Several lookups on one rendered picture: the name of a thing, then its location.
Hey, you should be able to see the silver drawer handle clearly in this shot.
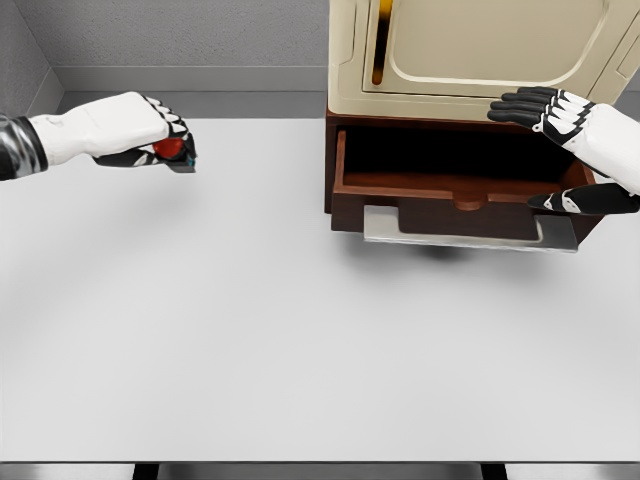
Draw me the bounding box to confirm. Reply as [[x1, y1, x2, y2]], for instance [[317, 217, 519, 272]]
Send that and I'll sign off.
[[362, 204, 580, 253]]

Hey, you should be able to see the cream cabinet with brown base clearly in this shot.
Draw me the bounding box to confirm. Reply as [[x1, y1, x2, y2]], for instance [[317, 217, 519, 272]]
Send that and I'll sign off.
[[324, 0, 640, 217]]

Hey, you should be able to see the brown wooden drawer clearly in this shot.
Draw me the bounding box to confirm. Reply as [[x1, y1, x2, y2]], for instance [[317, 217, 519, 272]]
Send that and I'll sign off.
[[330, 128, 608, 244]]

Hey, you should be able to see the red button switch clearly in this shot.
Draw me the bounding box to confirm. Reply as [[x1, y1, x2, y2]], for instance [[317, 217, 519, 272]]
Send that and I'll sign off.
[[152, 137, 197, 175]]

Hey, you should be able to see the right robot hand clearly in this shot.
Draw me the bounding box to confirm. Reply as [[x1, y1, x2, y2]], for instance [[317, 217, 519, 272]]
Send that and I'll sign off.
[[486, 86, 640, 215]]

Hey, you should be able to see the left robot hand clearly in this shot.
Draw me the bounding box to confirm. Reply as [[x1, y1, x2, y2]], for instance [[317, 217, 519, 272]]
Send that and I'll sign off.
[[82, 91, 198, 169]]

